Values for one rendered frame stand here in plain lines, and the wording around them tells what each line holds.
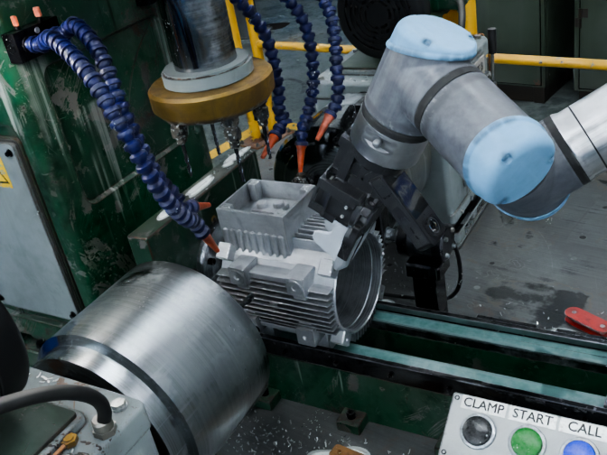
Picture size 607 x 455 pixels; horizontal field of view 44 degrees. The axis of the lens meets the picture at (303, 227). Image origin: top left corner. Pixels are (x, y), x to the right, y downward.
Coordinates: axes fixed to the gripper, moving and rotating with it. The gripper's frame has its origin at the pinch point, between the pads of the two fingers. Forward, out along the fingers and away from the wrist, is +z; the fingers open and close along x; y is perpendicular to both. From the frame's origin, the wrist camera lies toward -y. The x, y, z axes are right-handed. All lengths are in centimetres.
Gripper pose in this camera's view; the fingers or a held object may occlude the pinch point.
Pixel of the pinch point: (344, 264)
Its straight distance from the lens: 104.6
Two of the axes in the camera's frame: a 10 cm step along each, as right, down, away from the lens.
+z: -2.9, 6.9, 6.7
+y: -8.3, -5.3, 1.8
